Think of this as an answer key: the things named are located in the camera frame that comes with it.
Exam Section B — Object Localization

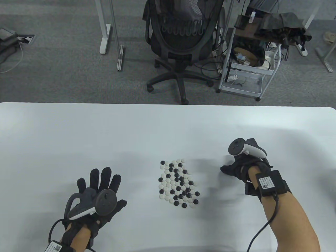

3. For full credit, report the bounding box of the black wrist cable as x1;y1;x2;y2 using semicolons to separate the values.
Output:
49;218;69;244
247;193;279;252

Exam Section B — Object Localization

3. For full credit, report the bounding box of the white wheeled utility cart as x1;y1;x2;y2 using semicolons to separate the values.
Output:
216;13;282;102

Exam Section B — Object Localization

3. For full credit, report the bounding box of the black phone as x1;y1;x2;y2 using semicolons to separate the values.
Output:
234;15;250;29

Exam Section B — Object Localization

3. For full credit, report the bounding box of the black and tan bag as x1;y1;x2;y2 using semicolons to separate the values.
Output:
232;39;266;67

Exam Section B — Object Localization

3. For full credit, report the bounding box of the dark grey left hand controller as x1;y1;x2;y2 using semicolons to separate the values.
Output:
66;188;117;220

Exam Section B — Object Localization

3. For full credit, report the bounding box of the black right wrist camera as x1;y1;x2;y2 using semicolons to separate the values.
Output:
245;181;260;195

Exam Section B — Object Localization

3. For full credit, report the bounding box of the person's left hand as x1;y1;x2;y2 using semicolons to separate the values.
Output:
62;167;127;246

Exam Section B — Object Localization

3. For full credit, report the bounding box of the white power adapter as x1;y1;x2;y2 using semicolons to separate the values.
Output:
264;50;276;70

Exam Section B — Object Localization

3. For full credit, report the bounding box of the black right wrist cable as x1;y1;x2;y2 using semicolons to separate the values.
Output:
247;193;279;252

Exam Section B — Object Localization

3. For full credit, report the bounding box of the white slanted desk leg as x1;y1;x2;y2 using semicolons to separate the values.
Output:
294;0;319;57

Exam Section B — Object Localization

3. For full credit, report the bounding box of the floor socket box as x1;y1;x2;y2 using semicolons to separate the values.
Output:
17;34;36;44

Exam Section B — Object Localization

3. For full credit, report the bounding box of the white floor cable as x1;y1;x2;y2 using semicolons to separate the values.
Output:
0;43;23;73

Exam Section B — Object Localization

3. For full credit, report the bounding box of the grey desk leg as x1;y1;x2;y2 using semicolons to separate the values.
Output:
315;43;336;73

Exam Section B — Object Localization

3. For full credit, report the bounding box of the grey white right hand controller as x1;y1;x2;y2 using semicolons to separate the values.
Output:
228;138;267;159

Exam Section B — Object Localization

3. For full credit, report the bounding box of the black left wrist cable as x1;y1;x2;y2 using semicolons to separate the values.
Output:
49;218;69;244

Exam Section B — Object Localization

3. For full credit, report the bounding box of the person's right forearm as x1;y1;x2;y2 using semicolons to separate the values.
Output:
248;165;321;252

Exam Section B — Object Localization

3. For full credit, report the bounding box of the black mesh office chair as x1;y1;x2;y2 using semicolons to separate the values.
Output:
143;0;226;104

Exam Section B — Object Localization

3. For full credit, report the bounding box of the black right wrist sensor box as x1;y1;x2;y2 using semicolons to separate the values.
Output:
256;170;288;196

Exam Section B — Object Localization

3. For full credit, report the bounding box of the person's right hand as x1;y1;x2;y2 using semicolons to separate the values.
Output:
220;154;273;182

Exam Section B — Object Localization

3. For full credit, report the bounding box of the black crumpled cloth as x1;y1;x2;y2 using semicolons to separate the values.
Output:
256;12;313;53

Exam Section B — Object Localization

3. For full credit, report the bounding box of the aluminium profile post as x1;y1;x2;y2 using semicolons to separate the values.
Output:
109;0;124;71

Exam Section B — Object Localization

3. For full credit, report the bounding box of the black left wrist sensor box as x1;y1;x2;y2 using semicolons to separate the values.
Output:
46;240;74;252

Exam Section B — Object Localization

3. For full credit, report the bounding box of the person's left forearm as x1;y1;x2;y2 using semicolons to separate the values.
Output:
62;226;92;252

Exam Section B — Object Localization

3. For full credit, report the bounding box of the pile of mixed go stones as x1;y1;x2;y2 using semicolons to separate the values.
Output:
158;159;200;209

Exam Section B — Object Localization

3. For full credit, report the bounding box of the black wrist sensor box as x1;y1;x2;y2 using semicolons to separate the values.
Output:
256;170;288;196
46;240;74;252

